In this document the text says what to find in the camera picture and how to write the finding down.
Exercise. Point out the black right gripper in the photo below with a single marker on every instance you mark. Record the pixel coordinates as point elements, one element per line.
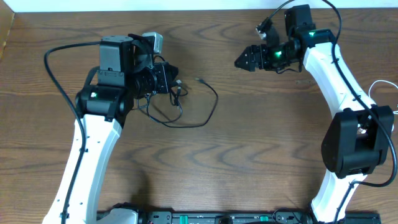
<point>262,63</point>

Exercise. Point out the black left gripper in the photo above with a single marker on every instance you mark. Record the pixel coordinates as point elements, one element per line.
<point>166,77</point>

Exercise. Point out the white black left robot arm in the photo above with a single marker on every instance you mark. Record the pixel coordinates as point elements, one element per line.
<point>127,71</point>

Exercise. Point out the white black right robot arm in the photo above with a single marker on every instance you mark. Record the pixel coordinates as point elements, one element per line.
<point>359,136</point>

